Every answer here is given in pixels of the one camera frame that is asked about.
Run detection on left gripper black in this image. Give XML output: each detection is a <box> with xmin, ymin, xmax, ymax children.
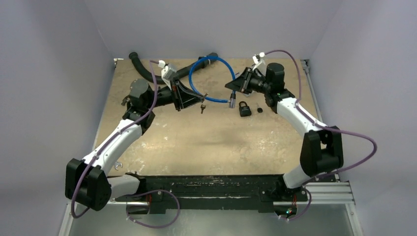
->
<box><xmin>146</xmin><ymin>77</ymin><xmax>204</xmax><ymax>112</ymax></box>

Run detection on small silver keys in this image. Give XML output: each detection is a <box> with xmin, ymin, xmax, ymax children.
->
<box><xmin>200</xmin><ymin>103</ymin><xmax>206</xmax><ymax>114</ymax></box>

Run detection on blue cable lock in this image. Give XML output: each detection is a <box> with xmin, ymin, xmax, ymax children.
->
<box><xmin>188</xmin><ymin>56</ymin><xmax>237</xmax><ymax>109</ymax></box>

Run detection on black padlock with key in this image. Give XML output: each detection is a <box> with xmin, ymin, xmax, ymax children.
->
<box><xmin>238</xmin><ymin>101</ymin><xmax>252</xmax><ymax>118</ymax></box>

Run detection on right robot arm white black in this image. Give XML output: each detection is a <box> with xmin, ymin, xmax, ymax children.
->
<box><xmin>225</xmin><ymin>62</ymin><xmax>343</xmax><ymax>200</ymax></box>

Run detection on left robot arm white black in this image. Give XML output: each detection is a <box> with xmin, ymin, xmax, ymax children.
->
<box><xmin>65</xmin><ymin>79</ymin><xmax>206</xmax><ymax>218</ymax></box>

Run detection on clear plastic organizer box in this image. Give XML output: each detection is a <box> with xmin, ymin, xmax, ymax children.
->
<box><xmin>243</xmin><ymin>91</ymin><xmax>256</xmax><ymax>97</ymax></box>

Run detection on black claw hammer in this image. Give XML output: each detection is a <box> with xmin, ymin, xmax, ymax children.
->
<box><xmin>121</xmin><ymin>96</ymin><xmax>129</xmax><ymax>106</ymax></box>

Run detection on silver open-end wrench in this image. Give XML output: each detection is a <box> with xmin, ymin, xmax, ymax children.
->
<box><xmin>114</xmin><ymin>161</ymin><xmax>123</xmax><ymax>171</ymax></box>

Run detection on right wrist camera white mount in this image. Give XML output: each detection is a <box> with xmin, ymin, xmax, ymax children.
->
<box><xmin>251</xmin><ymin>52</ymin><xmax>267</xmax><ymax>75</ymax></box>

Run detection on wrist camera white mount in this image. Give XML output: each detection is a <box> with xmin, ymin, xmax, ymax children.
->
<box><xmin>251</xmin><ymin>52</ymin><xmax>267</xmax><ymax>75</ymax></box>
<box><xmin>158</xmin><ymin>60</ymin><xmax>179</xmax><ymax>90</ymax></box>

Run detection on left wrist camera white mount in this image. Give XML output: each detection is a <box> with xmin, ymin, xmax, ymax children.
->
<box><xmin>158</xmin><ymin>60</ymin><xmax>179</xmax><ymax>90</ymax></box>

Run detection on black corrugated hose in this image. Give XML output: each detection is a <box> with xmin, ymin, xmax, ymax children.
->
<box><xmin>128</xmin><ymin>51</ymin><xmax>219</xmax><ymax>86</ymax></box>

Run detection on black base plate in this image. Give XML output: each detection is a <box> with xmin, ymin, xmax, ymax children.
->
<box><xmin>115</xmin><ymin>174</ymin><xmax>308</xmax><ymax>214</ymax></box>

